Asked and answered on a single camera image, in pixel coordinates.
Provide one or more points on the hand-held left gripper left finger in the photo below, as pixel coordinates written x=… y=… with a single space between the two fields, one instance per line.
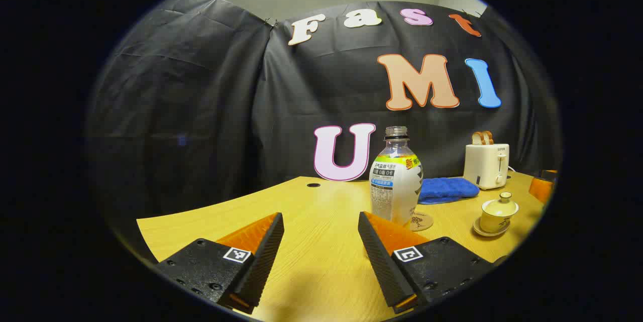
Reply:
x=266 y=256

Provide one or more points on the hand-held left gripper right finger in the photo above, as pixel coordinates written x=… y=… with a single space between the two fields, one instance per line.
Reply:
x=377 y=256

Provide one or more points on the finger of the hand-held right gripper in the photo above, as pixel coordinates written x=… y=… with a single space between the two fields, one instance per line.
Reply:
x=549 y=176
x=541 y=190

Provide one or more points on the cream ceramic teacup lid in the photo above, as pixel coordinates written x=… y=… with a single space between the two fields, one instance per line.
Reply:
x=500 y=206

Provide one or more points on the round wooden coaster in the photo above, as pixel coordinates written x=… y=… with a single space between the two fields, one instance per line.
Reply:
x=423 y=222

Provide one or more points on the cream ceramic teacup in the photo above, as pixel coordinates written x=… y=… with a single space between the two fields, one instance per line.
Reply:
x=492 y=222

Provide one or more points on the clear plastic water bottle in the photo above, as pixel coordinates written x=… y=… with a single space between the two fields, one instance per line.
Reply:
x=394 y=186

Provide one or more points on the cream white toaster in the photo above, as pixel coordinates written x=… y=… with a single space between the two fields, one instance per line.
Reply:
x=485 y=164

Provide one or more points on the cream ceramic saucer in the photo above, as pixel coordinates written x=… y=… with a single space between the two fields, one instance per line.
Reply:
x=485 y=232

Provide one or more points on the brown bread slice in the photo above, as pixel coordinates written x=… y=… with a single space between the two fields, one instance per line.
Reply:
x=478 y=138
x=489 y=137

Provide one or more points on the blue folded towel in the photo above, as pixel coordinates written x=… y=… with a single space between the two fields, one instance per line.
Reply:
x=447 y=190

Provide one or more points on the black backdrop cloth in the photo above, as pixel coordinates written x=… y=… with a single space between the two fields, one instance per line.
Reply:
x=201 y=111

